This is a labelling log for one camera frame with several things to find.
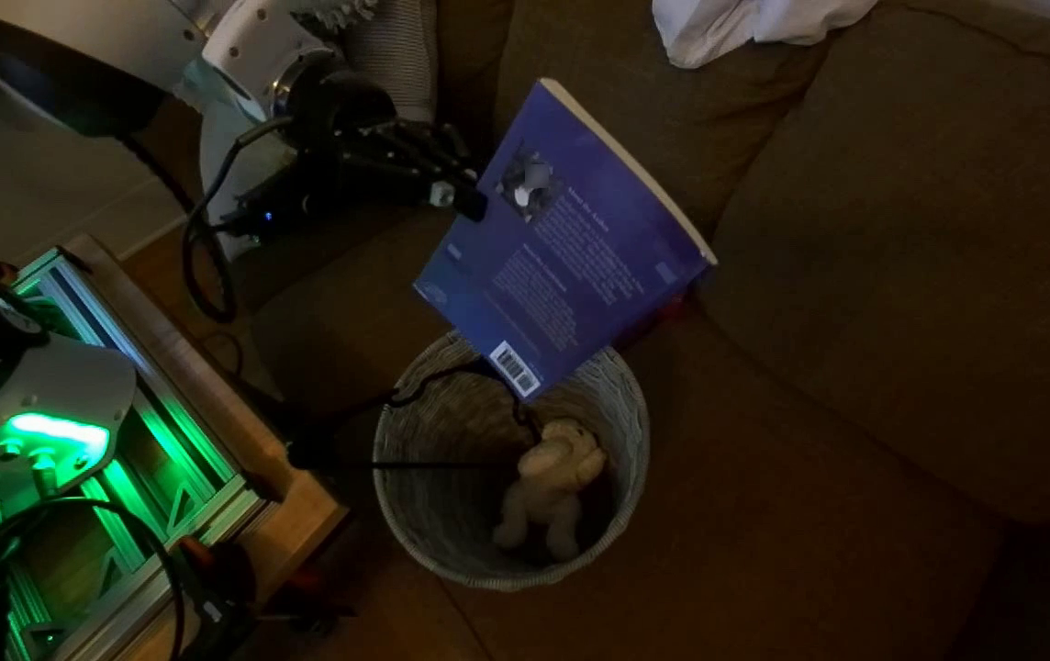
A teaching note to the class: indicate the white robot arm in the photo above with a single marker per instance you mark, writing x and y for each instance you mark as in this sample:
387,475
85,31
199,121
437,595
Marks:
106,64

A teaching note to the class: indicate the blue paperback book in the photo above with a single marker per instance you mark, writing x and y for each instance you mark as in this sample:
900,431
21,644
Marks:
579,243

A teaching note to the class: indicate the brown fabric sofa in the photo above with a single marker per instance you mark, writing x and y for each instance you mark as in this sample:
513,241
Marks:
852,410

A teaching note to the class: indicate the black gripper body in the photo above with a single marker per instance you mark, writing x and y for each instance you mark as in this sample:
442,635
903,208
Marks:
348,147

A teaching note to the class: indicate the white plush toy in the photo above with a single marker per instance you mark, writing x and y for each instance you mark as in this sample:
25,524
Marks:
549,486

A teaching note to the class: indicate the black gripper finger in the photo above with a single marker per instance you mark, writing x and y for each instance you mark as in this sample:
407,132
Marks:
458,195
445,147

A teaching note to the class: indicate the grey woven basket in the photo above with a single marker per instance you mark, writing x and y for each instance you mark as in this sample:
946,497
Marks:
448,441

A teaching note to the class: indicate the white crumpled cloth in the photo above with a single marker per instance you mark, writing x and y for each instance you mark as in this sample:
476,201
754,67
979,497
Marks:
706,31

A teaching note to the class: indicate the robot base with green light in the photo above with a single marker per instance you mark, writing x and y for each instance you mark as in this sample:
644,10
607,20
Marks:
84,431

